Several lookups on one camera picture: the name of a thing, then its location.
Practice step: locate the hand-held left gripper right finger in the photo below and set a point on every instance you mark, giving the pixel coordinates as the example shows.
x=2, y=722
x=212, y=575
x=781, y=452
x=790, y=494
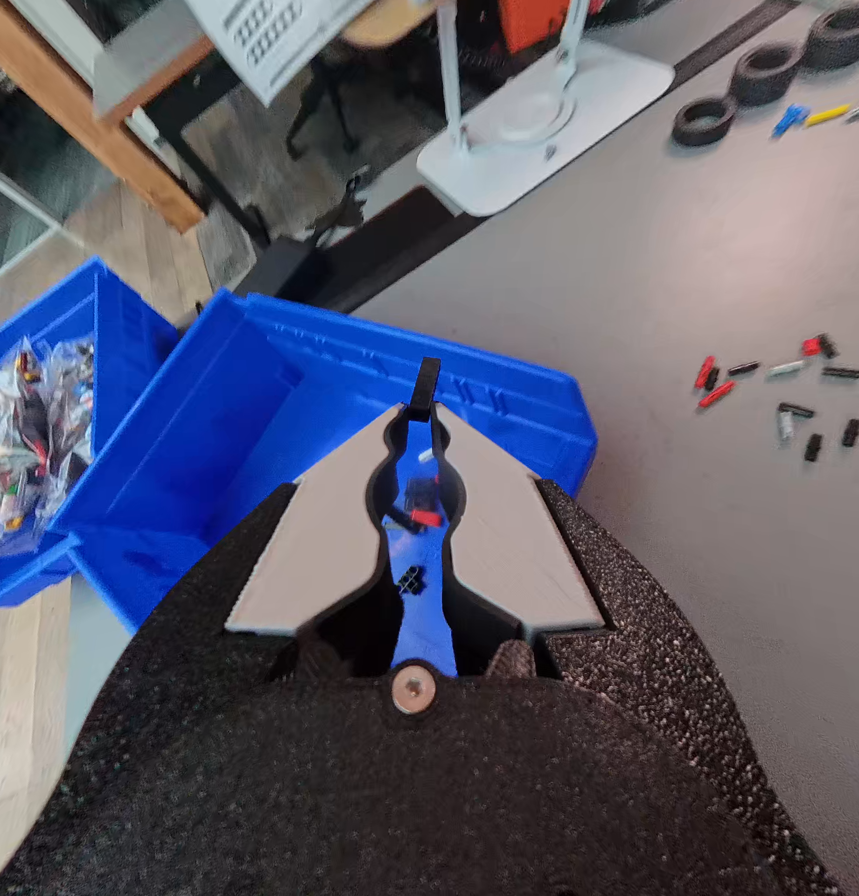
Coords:
x=520, y=553

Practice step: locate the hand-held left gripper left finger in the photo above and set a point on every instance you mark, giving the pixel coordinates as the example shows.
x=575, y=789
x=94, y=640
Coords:
x=310, y=553

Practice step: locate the blue plastic bin with tag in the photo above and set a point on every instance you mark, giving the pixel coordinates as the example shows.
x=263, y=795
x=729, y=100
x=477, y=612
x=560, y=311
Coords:
x=226, y=434

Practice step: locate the black toy brick beam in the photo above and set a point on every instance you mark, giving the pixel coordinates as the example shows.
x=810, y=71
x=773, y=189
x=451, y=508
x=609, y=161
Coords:
x=426, y=388

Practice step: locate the group of small toy pins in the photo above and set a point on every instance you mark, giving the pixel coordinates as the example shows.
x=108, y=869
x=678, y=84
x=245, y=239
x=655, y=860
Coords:
x=786, y=367

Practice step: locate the grey desk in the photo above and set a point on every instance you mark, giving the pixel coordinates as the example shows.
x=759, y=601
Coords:
x=681, y=280

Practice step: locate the loose mixed toy brick pieces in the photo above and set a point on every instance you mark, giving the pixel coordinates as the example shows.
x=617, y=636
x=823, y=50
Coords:
x=419, y=514

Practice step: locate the bag of toy brick parts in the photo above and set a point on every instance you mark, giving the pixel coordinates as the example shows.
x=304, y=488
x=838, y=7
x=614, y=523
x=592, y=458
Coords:
x=30, y=448

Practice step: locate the narrow black rubber tire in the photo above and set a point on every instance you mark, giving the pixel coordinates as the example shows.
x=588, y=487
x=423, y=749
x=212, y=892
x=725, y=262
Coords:
x=706, y=122

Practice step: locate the blue toy brick connector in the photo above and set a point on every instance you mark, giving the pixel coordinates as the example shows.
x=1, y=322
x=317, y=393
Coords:
x=790, y=119

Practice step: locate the instruction booklet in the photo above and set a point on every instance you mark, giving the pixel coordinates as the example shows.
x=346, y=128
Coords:
x=275, y=42

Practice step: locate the yellow toy brick axle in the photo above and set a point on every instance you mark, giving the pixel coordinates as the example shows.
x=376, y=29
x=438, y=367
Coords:
x=828, y=115

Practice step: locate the wide black rubber tire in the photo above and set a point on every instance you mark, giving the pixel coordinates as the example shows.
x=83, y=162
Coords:
x=842, y=38
x=765, y=77

